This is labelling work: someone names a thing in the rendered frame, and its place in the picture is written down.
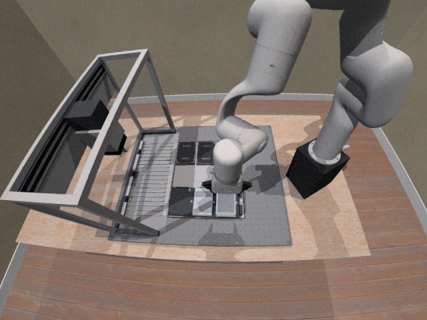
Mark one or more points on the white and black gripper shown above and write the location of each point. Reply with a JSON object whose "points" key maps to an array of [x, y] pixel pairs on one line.
{"points": [[215, 187]]}

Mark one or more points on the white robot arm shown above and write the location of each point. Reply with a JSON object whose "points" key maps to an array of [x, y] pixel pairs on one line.
{"points": [[377, 76]]}

